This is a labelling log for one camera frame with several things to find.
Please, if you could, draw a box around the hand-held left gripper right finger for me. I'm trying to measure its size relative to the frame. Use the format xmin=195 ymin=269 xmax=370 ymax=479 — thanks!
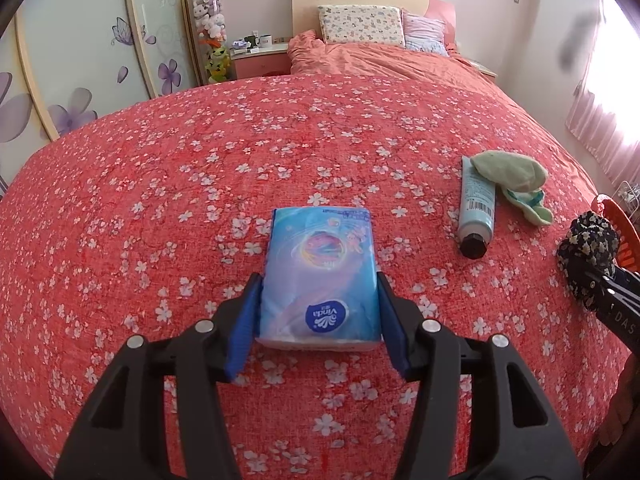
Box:
xmin=376 ymin=271 xmax=583 ymax=480

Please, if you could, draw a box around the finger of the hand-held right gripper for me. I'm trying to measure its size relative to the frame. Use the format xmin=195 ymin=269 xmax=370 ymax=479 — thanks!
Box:
xmin=570 ymin=280 xmax=608 ymax=313
xmin=580 ymin=264 xmax=618 ymax=293

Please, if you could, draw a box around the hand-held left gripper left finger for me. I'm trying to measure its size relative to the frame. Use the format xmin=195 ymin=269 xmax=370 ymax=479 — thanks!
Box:
xmin=54 ymin=272 xmax=265 ymax=480

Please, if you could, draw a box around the dark floral cloth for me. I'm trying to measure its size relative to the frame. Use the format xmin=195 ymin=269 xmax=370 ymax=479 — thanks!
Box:
xmin=556 ymin=211 xmax=622 ymax=303

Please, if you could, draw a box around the orange plastic basket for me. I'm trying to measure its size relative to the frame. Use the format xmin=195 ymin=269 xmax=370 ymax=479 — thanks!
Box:
xmin=590 ymin=194 xmax=640 ymax=268

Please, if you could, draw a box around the blue tissue pack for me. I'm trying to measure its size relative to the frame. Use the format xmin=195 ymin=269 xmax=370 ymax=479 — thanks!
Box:
xmin=255 ymin=206 xmax=385 ymax=353

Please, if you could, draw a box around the light blue lotion tube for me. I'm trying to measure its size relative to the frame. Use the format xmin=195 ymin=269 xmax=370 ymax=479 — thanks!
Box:
xmin=459 ymin=156 xmax=497 ymax=260

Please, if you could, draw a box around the pink curtain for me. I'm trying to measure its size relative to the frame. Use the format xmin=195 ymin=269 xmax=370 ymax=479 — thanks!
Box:
xmin=565 ymin=0 xmax=640 ymax=186

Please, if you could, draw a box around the red floral bedspread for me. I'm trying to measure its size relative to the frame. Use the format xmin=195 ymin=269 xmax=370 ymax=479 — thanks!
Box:
xmin=0 ymin=72 xmax=633 ymax=480

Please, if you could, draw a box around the pink nightstand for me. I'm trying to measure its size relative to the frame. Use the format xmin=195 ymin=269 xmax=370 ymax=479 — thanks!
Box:
xmin=229 ymin=42 xmax=292 ymax=80

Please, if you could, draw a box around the orange duvet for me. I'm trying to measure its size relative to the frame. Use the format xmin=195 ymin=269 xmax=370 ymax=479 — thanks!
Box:
xmin=287 ymin=30 xmax=498 ymax=81

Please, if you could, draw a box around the pink striped pillow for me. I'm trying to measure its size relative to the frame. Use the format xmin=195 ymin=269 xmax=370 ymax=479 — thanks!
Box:
xmin=402 ymin=10 xmax=448 ymax=56

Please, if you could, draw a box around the floral print pillow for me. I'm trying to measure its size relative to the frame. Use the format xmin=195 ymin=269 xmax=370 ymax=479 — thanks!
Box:
xmin=317 ymin=5 xmax=407 ymax=48

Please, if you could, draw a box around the clear tube of plush toys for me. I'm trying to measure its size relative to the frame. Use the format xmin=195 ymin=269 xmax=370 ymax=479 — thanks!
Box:
xmin=190 ymin=0 xmax=235 ymax=85

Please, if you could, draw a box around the beige and pink headboard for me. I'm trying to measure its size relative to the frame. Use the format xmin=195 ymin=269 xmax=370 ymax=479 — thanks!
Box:
xmin=291 ymin=0 xmax=457 ymax=58

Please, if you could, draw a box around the wardrobe with purple flowers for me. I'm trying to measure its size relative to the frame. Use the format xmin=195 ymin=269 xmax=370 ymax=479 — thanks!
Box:
xmin=0 ymin=0 xmax=201 ymax=196

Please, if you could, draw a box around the white wire rack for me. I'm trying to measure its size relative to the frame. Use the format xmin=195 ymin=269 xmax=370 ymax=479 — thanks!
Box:
xmin=617 ymin=180 xmax=640 ymax=211

